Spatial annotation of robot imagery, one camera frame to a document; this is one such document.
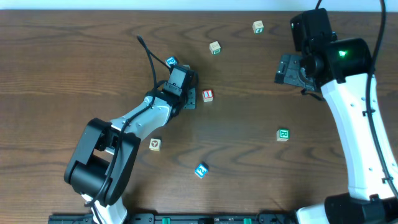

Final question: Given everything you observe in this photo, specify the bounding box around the red letter I block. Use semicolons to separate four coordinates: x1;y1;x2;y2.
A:
202;90;214;103

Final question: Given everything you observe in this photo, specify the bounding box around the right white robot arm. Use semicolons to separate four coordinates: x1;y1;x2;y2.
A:
275;38;397;223

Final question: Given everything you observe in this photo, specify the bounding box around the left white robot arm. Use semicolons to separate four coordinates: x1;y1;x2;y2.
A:
64;88;196;223

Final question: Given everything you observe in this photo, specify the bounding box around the blue letter P block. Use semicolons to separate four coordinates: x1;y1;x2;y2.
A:
165;56;178;67

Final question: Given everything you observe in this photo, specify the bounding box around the green number 4 block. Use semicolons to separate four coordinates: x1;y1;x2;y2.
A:
252;21;264;34

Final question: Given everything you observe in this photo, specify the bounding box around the brown symbol wooden block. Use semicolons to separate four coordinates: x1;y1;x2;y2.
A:
149;138;162;151

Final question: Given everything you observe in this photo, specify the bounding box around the green number 27 block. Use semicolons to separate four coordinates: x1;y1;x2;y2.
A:
209;41;221;55

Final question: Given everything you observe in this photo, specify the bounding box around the green letter R block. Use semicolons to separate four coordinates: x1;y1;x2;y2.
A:
276;129;290;142

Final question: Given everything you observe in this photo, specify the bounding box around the blue number 2 block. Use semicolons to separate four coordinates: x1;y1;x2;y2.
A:
195;164;208;179

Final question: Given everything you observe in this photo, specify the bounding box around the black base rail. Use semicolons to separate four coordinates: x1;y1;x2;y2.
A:
47;213;298;224

